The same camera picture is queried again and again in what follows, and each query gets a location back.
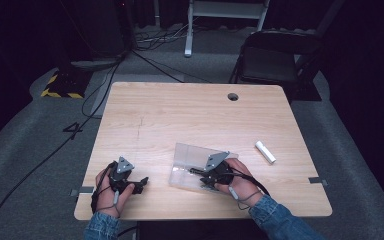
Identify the hand-held gripper cable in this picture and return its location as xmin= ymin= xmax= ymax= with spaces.
xmin=227 ymin=166 xmax=272 ymax=212
xmin=90 ymin=160 xmax=122 ymax=218

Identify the long black floor cable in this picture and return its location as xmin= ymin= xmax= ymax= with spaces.
xmin=0 ymin=61 xmax=123 ymax=240

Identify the bundle of floor cables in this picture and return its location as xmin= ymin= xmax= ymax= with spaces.
xmin=134 ymin=23 xmax=195 ymax=52

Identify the grey tape piece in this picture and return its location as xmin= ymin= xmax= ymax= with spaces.
xmin=69 ymin=185 xmax=95 ymax=198
xmin=307 ymin=176 xmax=329 ymax=187

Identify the person's right hand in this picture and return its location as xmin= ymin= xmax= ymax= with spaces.
xmin=214 ymin=157 xmax=265 ymax=208

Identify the right hand-held gripper cable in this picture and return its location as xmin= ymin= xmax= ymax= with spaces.
xmin=227 ymin=166 xmax=272 ymax=212

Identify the dark equipment stand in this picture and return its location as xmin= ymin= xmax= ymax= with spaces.
xmin=55 ymin=0 xmax=138 ymax=72

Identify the black yellow striped base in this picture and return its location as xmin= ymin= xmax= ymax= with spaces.
xmin=40 ymin=67 xmax=93 ymax=100

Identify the black folding chair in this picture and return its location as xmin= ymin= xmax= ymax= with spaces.
xmin=228 ymin=29 xmax=325 ymax=102

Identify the left hand-held gripper cable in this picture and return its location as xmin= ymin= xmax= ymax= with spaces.
xmin=90 ymin=160 xmax=122 ymax=218

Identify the white eraser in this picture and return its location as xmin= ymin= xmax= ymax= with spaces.
xmin=254 ymin=139 xmax=277 ymax=165

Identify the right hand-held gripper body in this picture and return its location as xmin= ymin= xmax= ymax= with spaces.
xmin=199 ymin=151 xmax=236 ymax=188

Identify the clear plastic pencil case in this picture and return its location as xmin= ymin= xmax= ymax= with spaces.
xmin=168 ymin=142 xmax=240 ymax=195

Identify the thin black floor cable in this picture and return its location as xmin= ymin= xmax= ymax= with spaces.
xmin=130 ymin=49 xmax=213 ymax=84

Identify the white metal stand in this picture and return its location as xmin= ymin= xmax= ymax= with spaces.
xmin=183 ymin=0 xmax=271 ymax=59

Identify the person's left hand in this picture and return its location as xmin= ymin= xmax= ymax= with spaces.
xmin=94 ymin=163 xmax=136 ymax=218

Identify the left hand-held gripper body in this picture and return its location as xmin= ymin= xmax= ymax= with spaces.
xmin=108 ymin=156 xmax=138 ymax=195

